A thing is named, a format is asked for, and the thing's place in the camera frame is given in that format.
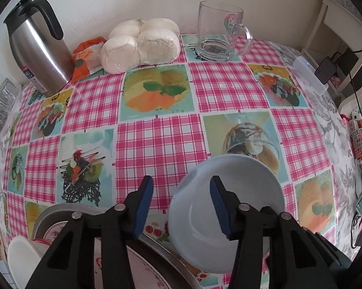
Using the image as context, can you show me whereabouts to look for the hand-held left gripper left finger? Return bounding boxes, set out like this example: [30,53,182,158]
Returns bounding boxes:
[24,175,154,289]

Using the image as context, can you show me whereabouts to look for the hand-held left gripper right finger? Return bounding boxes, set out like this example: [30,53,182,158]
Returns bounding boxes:
[210,175,341,289]

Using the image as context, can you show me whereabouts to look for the light blue bowl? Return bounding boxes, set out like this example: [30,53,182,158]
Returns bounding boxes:
[169,154,285,273]

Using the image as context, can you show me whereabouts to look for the round floral rim plate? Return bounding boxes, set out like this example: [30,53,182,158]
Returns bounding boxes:
[44,221,176,289]

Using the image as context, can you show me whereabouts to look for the strawberry print bowl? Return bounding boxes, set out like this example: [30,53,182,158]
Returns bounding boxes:
[33,237,106,289]

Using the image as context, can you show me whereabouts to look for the stainless steel basin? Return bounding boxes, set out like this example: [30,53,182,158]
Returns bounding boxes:
[33,203,230,289]

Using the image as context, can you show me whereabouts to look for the small white bowl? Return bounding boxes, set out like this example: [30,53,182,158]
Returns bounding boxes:
[8,235,50,289]

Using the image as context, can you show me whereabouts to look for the checked fruit print tablecloth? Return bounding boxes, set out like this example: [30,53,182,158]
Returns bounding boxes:
[0,33,362,289]

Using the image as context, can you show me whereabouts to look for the patterned candy tube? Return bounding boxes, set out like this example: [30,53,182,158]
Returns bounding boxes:
[348,120,362,160]

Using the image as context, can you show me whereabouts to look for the orange snack packet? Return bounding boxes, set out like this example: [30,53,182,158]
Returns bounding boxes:
[71,37,107,83]

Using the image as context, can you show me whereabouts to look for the white power strip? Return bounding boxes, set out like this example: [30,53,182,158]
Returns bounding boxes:
[292,56,329,95]

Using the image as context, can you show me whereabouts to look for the bag of white buns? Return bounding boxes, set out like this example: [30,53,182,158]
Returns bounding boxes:
[100,18,181,74]

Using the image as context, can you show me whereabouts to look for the black charger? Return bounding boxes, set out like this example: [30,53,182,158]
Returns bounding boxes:
[315,57,338,85]

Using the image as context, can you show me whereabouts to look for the clear glass mug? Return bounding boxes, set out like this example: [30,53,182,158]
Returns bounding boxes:
[194,0,254,62]

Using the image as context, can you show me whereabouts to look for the tray of glass cups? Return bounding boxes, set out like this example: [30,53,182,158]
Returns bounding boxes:
[0,78,22,133]

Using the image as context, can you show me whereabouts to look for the stainless steel thermos jug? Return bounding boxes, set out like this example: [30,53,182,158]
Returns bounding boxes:
[3,0,74,97]

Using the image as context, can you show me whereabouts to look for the white cutout shelf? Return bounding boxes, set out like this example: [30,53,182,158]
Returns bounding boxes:
[301,0,362,118]

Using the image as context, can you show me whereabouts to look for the black phone cable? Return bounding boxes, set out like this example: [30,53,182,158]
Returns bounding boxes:
[350,144,362,249]

